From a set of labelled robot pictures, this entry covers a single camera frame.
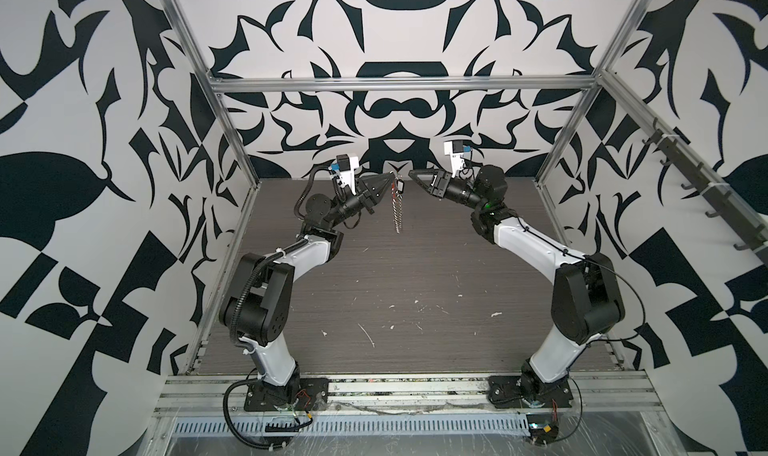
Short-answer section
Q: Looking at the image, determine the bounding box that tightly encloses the keyring chain with red tag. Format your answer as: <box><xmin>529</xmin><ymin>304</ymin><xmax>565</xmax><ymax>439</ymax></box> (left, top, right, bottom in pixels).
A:
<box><xmin>388</xmin><ymin>170</ymin><xmax>406</xmax><ymax>235</ymax></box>

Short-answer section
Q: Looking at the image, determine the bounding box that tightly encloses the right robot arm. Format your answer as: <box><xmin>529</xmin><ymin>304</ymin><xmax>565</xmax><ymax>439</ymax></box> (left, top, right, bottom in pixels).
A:
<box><xmin>409</xmin><ymin>165</ymin><xmax>626</xmax><ymax>408</ymax></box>

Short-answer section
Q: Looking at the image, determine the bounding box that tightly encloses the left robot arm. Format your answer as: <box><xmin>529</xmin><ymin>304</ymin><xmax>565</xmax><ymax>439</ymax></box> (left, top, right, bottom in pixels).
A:
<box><xmin>219</xmin><ymin>171</ymin><xmax>396</xmax><ymax>389</ymax></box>

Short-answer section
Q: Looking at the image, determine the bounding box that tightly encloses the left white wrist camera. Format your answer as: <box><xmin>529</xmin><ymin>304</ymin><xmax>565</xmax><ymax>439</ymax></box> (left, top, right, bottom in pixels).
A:
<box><xmin>329</xmin><ymin>154</ymin><xmax>360</xmax><ymax>194</ymax></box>

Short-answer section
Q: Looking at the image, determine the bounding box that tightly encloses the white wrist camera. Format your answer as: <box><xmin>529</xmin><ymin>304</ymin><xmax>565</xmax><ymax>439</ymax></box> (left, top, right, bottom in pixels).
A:
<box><xmin>444</xmin><ymin>140</ymin><xmax>472</xmax><ymax>177</ymax></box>
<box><xmin>329</xmin><ymin>154</ymin><xmax>360</xmax><ymax>194</ymax></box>

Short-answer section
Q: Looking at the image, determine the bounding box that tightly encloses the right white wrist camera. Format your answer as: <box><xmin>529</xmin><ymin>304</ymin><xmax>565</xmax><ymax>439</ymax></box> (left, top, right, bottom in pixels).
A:
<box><xmin>444</xmin><ymin>140</ymin><xmax>472</xmax><ymax>177</ymax></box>

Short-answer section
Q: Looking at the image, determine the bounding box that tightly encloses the aluminium frame crossbar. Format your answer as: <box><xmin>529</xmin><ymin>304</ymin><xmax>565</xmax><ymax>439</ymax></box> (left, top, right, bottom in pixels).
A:
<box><xmin>209</xmin><ymin>75</ymin><xmax>596</xmax><ymax>93</ymax></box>

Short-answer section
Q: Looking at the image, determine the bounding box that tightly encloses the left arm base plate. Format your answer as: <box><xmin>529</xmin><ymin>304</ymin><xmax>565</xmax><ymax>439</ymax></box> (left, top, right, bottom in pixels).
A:
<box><xmin>244</xmin><ymin>376</ymin><xmax>330</xmax><ymax>412</ymax></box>

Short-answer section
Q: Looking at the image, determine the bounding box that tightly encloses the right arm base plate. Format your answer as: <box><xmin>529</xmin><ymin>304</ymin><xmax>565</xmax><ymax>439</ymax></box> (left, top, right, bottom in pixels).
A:
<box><xmin>487</xmin><ymin>374</ymin><xmax>573</xmax><ymax>409</ymax></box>

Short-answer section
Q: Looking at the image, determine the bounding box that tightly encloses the white slotted cable duct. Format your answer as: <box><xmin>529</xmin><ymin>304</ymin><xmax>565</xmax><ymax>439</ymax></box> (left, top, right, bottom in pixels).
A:
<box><xmin>172</xmin><ymin>414</ymin><xmax>530</xmax><ymax>437</ymax></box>

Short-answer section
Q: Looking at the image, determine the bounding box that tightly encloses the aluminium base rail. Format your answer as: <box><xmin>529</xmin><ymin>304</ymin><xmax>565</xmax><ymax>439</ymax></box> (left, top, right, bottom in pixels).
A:
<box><xmin>154</xmin><ymin>371</ymin><xmax>663</xmax><ymax>415</ymax></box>

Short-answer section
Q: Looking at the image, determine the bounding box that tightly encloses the black wall hook rack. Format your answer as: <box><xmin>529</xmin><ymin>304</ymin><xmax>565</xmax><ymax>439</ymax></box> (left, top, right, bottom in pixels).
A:
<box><xmin>640</xmin><ymin>118</ymin><xmax>767</xmax><ymax>265</ymax></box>

